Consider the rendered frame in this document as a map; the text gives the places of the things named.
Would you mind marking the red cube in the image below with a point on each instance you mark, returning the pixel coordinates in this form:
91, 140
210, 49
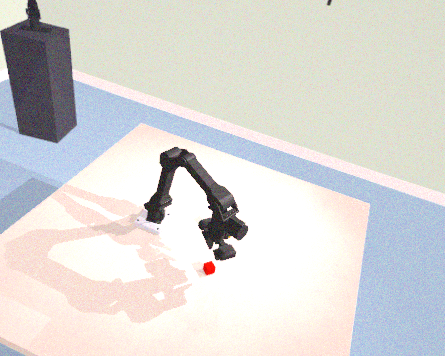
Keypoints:
209, 268

